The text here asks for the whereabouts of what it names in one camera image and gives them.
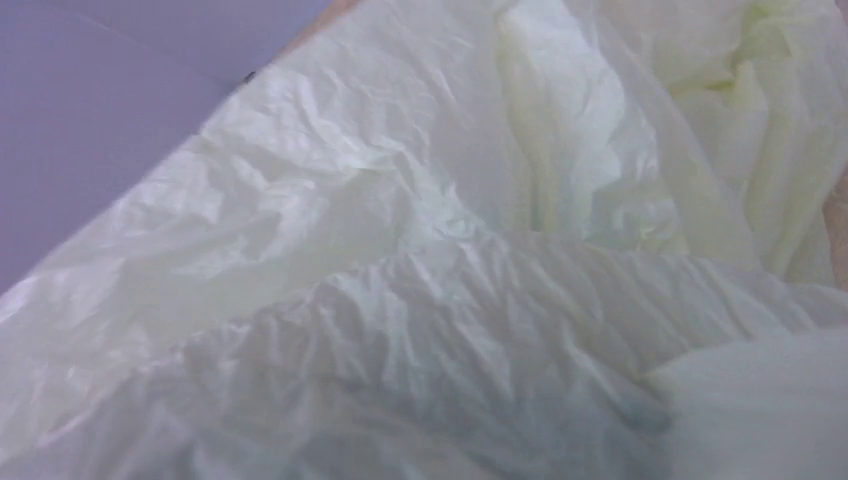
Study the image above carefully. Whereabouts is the light green plastic bag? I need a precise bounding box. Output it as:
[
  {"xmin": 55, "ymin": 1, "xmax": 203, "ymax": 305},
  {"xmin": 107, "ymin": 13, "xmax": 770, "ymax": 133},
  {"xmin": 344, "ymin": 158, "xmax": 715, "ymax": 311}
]
[{"xmin": 1, "ymin": 1, "xmax": 847, "ymax": 479}]

